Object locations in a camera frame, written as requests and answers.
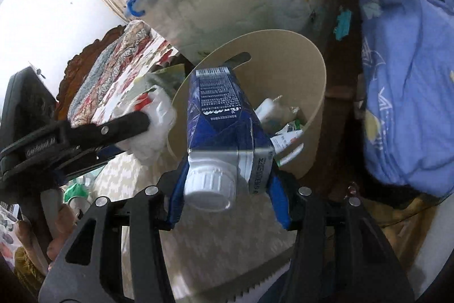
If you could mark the patchwork floral quilt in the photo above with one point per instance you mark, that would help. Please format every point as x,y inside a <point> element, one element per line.
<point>92,75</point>

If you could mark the beige plastic waste bin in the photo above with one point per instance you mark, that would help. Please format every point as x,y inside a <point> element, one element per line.
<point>283,51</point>

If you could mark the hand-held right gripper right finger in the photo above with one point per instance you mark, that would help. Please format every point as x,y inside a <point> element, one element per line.
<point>280,198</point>

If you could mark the zigzag patterned bed cover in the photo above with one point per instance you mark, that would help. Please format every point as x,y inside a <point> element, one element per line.
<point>220,246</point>

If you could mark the person's left hand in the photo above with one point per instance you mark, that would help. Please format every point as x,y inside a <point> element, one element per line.
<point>62,228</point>

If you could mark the carved wooden headboard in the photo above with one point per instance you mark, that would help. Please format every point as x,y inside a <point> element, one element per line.
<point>76,65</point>

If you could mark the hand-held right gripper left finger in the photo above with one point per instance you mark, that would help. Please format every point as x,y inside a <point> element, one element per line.
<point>175,191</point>

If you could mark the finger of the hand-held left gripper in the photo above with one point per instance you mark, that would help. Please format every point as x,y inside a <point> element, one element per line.
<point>113,127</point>
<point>85,159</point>

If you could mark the white plastic bag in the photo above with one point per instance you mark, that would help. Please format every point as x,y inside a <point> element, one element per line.
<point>159,111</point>

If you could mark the green white wrapper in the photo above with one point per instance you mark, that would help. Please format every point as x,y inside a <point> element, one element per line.
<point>287,138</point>

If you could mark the blue white milk carton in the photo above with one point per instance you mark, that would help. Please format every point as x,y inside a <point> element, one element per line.
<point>220,118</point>

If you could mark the blue cloth bundle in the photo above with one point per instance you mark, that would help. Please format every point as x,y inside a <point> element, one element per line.
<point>408,75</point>

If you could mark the white plastic packaging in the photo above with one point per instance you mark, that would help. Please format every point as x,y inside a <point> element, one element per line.
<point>267,107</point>

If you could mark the white red floral bedsheet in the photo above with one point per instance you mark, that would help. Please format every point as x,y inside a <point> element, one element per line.
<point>134,75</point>

